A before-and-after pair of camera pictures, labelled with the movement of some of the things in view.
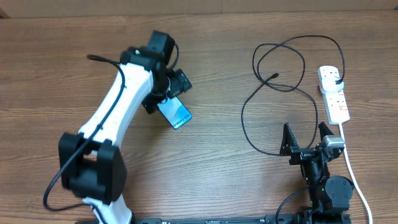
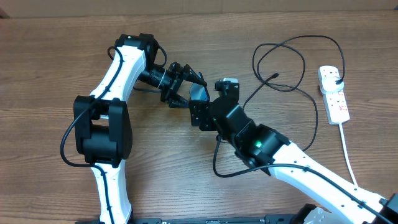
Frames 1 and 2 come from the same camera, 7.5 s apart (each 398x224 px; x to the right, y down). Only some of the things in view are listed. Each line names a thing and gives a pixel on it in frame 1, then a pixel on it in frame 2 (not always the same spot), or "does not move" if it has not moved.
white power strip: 336,111 does not move
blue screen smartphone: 175,112 → 199,92
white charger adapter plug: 329,84 does not move
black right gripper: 300,154 → 202,117
